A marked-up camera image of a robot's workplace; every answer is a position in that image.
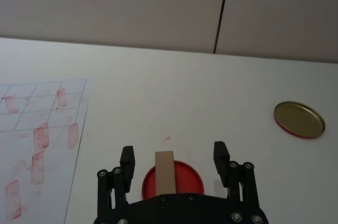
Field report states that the round red ink pad tin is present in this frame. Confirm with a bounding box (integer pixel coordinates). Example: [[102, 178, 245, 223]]
[[142, 160, 205, 200]]

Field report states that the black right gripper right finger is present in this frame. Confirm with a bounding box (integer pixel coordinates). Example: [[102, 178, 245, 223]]
[[213, 141, 261, 207]]

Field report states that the white grid paper sheet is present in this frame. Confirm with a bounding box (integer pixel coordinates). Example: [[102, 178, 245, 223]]
[[0, 77, 94, 224]]

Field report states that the brown wooden stamp block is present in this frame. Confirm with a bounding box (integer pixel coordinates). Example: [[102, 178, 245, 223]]
[[155, 151, 177, 195]]

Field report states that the round gold tin lid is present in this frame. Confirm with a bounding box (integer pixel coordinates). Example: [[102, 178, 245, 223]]
[[273, 100, 326, 140]]

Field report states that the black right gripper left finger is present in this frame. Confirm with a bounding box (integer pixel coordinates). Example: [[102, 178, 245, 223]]
[[96, 145, 137, 220]]

